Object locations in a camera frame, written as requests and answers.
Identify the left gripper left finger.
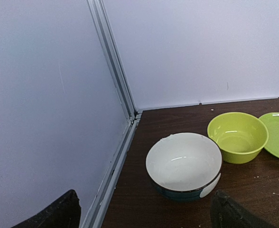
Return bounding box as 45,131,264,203
14,190,81,228

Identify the left aluminium corner post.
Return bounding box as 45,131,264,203
82,0,141,228

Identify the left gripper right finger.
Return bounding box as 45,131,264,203
210,190,274,228

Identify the white dark bowl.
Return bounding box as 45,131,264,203
145,133,223,202

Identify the green bowl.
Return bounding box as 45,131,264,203
207,112,269,164

